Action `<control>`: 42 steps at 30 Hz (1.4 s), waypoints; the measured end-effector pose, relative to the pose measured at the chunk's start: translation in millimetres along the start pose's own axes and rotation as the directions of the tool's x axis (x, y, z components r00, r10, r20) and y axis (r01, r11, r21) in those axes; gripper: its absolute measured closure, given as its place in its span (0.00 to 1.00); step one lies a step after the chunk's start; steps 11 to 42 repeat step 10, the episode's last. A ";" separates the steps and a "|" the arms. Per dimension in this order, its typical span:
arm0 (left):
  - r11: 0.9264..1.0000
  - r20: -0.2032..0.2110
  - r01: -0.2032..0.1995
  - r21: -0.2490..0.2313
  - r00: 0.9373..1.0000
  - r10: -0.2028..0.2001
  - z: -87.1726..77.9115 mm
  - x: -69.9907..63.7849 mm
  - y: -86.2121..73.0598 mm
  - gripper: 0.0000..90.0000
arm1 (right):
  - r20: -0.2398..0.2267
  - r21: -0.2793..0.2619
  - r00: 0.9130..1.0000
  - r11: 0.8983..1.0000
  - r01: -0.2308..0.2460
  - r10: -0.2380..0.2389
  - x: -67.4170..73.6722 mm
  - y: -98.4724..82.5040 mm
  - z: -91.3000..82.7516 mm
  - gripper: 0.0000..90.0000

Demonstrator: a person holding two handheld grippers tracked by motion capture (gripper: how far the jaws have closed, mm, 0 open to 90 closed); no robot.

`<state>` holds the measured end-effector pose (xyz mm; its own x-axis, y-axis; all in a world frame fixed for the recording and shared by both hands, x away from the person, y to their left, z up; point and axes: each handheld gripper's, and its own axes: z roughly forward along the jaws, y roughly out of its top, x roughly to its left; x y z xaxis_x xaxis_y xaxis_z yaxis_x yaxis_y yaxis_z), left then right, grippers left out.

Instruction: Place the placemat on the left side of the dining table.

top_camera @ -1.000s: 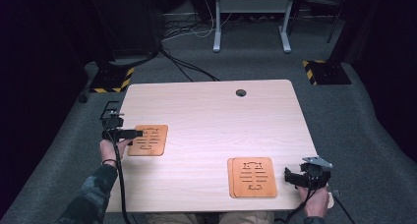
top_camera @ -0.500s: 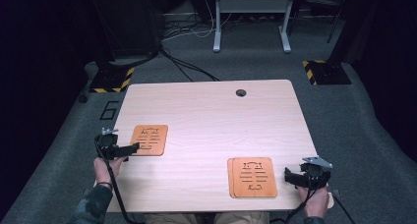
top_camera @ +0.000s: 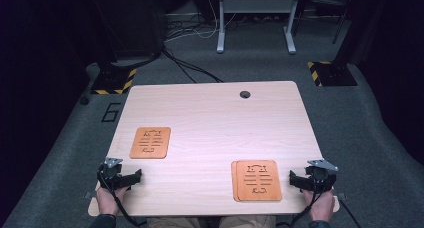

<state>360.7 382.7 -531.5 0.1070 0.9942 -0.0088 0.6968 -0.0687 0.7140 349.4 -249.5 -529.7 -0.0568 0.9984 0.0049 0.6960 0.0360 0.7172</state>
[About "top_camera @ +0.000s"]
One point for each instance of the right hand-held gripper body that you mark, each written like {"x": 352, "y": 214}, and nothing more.
{"x": 320, "y": 176}

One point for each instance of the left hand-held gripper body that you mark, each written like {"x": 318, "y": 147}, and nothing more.
{"x": 111, "y": 173}

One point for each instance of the orange wooden cutout coaster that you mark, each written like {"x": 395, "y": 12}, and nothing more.
{"x": 259, "y": 180}
{"x": 233, "y": 183}
{"x": 150, "y": 143}

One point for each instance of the person's left hand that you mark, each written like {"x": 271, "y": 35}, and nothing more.
{"x": 110, "y": 201}

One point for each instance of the person's right hand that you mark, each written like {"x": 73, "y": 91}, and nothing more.
{"x": 321, "y": 206}

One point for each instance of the person's left leg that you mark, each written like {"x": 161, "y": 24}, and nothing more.
{"x": 173, "y": 222}

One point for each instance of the person's leg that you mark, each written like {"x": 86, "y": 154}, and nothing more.
{"x": 173, "y": 222}
{"x": 248, "y": 222}

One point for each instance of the person's right leg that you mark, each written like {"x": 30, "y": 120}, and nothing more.
{"x": 248, "y": 222}

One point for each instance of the small dark round object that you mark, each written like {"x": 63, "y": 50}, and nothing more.
{"x": 84, "y": 100}

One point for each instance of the black hazard-striped stand base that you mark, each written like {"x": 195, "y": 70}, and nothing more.
{"x": 335, "y": 74}
{"x": 111, "y": 81}

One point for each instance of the black cabinet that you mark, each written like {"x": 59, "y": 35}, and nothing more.
{"x": 133, "y": 21}

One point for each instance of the grey table bracket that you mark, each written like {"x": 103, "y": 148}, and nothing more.
{"x": 342, "y": 197}
{"x": 89, "y": 195}

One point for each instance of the white metal desk frame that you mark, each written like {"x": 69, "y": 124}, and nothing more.
{"x": 256, "y": 4}

